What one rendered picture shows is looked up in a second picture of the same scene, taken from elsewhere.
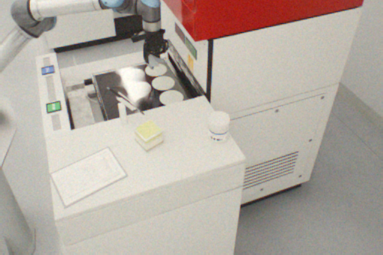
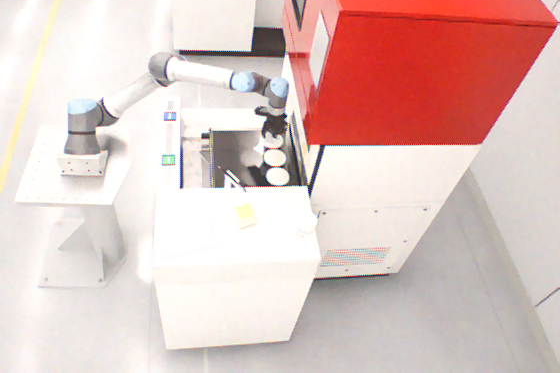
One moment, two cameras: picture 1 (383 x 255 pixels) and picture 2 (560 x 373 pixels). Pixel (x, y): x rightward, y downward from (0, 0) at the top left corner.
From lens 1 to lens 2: 0.65 m
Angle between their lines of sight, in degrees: 13
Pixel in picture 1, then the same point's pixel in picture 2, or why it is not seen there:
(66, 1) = (200, 74)
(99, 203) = (189, 263)
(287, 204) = (368, 288)
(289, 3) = (406, 130)
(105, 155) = (203, 222)
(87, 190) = (182, 249)
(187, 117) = (284, 204)
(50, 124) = (162, 177)
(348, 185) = (434, 286)
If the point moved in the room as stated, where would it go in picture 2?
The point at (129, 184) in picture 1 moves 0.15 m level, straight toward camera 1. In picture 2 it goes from (217, 254) to (213, 291)
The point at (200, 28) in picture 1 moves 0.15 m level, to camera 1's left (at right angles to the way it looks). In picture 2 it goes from (314, 135) to (275, 126)
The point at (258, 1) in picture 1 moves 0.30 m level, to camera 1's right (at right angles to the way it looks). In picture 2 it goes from (375, 124) to (454, 143)
